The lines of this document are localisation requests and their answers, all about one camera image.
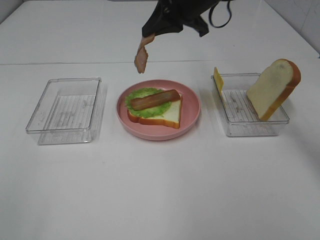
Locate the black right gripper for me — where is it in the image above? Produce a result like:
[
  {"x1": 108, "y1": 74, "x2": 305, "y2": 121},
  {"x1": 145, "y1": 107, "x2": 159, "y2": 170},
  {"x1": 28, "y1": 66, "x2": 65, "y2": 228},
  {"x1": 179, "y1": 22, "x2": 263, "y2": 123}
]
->
[{"x1": 142, "y1": 0, "x2": 219, "y2": 38}]

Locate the bacon strip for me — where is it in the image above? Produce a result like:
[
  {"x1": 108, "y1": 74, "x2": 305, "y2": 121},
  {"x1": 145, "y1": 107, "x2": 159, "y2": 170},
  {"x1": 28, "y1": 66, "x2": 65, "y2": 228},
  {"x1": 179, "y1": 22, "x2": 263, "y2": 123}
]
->
[
  {"x1": 134, "y1": 33, "x2": 155, "y2": 74},
  {"x1": 130, "y1": 89, "x2": 181, "y2": 111}
]

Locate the yellow cheese slice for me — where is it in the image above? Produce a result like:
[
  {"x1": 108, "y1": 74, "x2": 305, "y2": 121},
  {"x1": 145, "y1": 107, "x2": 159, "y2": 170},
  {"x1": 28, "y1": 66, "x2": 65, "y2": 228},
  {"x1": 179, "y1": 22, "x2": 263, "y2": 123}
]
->
[{"x1": 213, "y1": 67, "x2": 224, "y2": 97}]

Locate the green lettuce leaf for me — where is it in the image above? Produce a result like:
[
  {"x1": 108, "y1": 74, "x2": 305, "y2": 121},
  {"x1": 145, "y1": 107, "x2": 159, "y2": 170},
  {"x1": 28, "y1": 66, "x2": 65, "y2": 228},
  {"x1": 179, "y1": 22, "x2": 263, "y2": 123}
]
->
[{"x1": 125, "y1": 87, "x2": 172, "y2": 118}]

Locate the bread slice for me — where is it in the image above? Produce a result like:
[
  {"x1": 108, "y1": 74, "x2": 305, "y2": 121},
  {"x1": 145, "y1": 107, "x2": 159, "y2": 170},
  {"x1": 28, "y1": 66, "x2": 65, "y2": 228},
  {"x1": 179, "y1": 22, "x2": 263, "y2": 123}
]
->
[
  {"x1": 127, "y1": 95, "x2": 183, "y2": 129},
  {"x1": 246, "y1": 58, "x2": 301, "y2": 121}
]

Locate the pink round plate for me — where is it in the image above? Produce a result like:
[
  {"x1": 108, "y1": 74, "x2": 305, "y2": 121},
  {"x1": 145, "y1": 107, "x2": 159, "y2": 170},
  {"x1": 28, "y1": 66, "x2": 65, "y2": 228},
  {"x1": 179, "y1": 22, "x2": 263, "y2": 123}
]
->
[{"x1": 116, "y1": 79, "x2": 201, "y2": 141}]

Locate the clear right plastic tray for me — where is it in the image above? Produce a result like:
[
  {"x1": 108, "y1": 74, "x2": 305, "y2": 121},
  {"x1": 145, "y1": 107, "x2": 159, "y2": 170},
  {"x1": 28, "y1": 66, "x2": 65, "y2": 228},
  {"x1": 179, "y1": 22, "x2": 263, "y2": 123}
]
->
[{"x1": 211, "y1": 72, "x2": 290, "y2": 137}]

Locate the clear plastic tray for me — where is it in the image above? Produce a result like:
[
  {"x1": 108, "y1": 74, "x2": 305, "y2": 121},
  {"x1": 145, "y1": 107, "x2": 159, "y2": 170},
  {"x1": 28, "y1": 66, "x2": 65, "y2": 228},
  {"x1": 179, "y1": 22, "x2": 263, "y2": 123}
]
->
[
  {"x1": 25, "y1": 77, "x2": 105, "y2": 145},
  {"x1": 211, "y1": 72, "x2": 290, "y2": 137}
]

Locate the clear left plastic tray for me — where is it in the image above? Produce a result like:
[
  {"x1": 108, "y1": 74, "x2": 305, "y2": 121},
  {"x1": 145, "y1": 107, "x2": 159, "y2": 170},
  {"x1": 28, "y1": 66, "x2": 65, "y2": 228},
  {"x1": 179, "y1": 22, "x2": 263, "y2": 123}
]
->
[{"x1": 25, "y1": 77, "x2": 105, "y2": 145}]

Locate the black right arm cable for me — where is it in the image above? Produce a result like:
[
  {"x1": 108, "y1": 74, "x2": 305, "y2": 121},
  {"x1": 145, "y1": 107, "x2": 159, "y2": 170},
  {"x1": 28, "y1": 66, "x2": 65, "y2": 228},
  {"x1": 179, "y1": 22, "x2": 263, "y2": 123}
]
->
[{"x1": 208, "y1": 0, "x2": 232, "y2": 28}]

